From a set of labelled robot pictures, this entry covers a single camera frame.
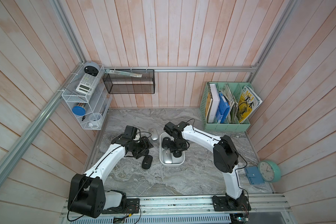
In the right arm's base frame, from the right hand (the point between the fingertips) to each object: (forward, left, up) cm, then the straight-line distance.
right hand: (175, 150), depth 90 cm
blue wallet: (-14, -47, -3) cm, 49 cm away
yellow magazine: (+32, -53, +14) cm, 63 cm away
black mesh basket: (+47, +43, +19) cm, 66 cm away
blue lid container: (+9, +54, +28) cm, 62 cm away
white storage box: (-6, -1, -4) cm, 7 cm away
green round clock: (-13, -53, +3) cm, 55 cm away
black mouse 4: (+6, +6, -1) cm, 9 cm away
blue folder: (+25, -33, +14) cm, 44 cm away
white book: (+25, -28, +13) cm, 40 cm away
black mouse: (-8, +17, +12) cm, 22 cm away
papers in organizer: (+25, -42, +7) cm, 49 cm away
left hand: (-4, +16, +7) cm, 18 cm away
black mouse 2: (-7, +18, -2) cm, 19 cm away
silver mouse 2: (-3, +5, -3) cm, 7 cm away
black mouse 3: (-4, -1, +2) cm, 4 cm away
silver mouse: (+13, +15, -3) cm, 20 cm away
